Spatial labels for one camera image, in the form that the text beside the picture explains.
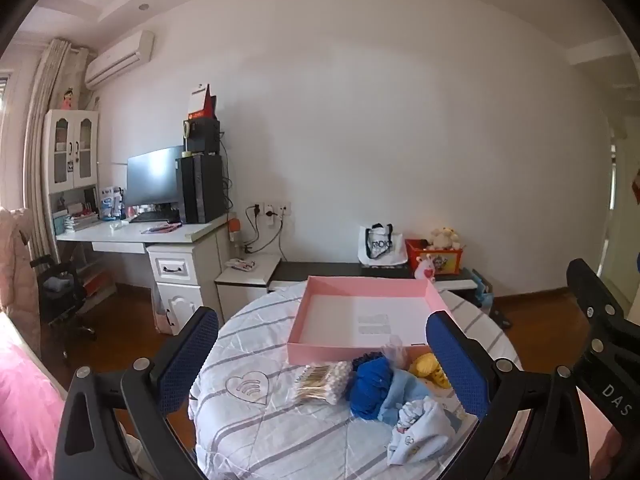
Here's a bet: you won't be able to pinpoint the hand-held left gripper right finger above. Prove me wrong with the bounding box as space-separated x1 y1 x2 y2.
426 310 597 480

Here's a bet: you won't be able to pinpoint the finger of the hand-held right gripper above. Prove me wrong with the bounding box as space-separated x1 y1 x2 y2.
566 258 628 356

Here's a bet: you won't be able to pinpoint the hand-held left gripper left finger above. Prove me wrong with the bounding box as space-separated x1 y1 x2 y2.
54 306 219 480

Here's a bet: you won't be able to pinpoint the yellow knitted item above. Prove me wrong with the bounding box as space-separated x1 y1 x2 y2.
409 352 452 390

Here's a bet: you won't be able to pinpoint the light blue fleece cloth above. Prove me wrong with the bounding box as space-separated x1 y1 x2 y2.
377 372 432 423

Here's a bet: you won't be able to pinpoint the clear plastic bag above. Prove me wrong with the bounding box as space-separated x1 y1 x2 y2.
379 335 407 370

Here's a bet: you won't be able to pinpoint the royal blue knitted item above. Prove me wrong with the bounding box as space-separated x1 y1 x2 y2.
348 357 399 420

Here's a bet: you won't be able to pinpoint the pink box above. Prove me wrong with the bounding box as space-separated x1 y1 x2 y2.
286 275 453 364

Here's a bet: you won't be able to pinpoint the cotton swab pack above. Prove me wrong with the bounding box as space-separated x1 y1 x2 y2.
292 360 354 405

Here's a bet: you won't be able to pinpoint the white desk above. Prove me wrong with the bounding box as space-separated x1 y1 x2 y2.
55 212 237 336

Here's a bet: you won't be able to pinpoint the low black white cabinet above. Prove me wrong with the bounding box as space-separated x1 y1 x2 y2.
215 254 494 307

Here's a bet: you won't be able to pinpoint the red toy box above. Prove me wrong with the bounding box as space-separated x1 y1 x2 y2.
404 238 467 277

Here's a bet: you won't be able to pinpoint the white striped quilt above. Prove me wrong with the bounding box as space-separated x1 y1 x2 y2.
187 287 523 480

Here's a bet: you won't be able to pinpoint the white plush toy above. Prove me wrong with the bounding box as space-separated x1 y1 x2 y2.
425 227 461 251

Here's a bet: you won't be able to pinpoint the black office chair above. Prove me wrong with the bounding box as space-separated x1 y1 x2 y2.
30 255 97 358

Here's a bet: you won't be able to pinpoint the white tote bag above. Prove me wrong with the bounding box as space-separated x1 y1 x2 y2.
358 223 408 267

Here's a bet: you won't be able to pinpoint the black keyboard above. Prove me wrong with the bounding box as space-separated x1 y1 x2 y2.
131 211 181 224

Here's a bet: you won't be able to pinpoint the pink bedsheet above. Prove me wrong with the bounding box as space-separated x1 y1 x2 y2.
0 310 68 480

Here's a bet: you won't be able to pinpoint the black computer tower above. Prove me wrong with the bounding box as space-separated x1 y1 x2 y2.
176 154 224 225

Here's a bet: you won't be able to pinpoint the blue white tissue pack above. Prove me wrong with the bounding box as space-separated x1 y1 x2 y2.
99 187 124 221

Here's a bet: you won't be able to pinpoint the stack of books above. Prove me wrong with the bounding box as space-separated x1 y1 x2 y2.
55 212 100 233

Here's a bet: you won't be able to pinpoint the black computer monitor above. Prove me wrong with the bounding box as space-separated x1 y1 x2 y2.
126 146 185 212

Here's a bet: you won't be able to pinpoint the pink jacket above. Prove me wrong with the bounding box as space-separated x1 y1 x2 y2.
0 207 40 313

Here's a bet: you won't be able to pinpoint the black box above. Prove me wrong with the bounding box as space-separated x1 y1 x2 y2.
185 118 222 157

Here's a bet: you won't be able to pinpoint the white glass-door cabinet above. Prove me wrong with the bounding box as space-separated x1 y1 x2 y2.
42 108 101 233

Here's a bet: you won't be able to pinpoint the red desk calendar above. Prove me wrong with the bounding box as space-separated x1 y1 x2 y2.
187 84 218 120

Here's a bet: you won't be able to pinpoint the beige curtain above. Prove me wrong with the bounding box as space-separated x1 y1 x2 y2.
20 37 96 256

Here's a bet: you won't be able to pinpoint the white air conditioner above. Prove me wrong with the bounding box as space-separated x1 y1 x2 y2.
84 30 156 91

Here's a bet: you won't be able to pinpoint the black power cable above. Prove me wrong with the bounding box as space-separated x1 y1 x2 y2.
242 204 287 256

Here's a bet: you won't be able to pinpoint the white wall sockets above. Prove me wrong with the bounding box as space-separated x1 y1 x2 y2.
247 201 293 217

